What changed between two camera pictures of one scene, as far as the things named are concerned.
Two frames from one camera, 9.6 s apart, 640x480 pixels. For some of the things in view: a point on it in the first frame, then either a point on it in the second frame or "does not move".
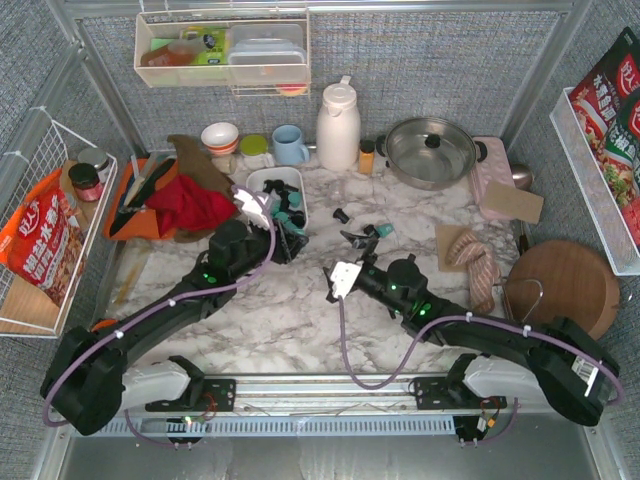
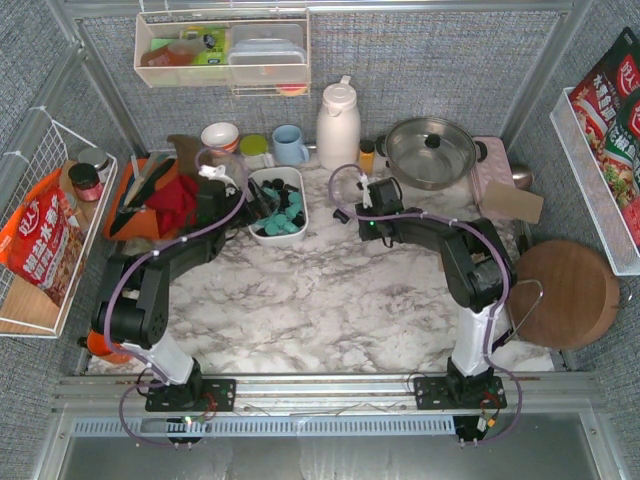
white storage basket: (256, 177) does not move
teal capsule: (294, 199) does not move
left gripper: (282, 240) to (245, 204)
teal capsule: (282, 216) does not move
